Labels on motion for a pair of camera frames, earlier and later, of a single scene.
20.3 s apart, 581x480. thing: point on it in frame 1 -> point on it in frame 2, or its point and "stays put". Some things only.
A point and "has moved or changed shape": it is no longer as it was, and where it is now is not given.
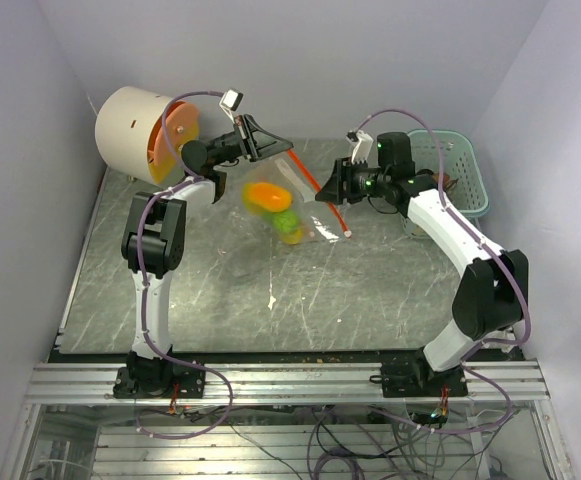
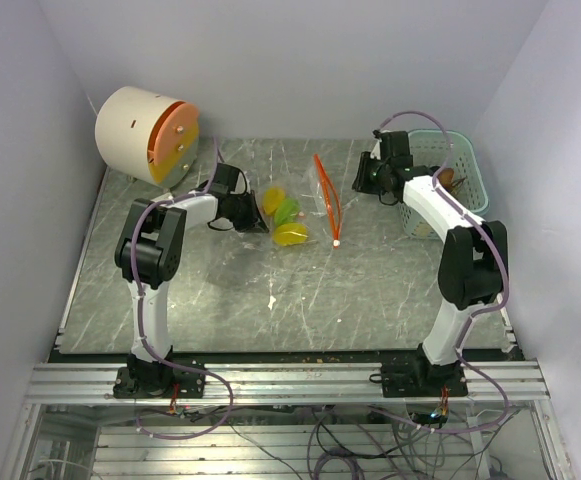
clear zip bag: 278,196 has moved or changed shape
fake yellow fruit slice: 293,238 -> 272,197
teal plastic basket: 469,192 stays put
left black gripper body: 231,147 -> 244,213
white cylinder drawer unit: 129,128 stays put
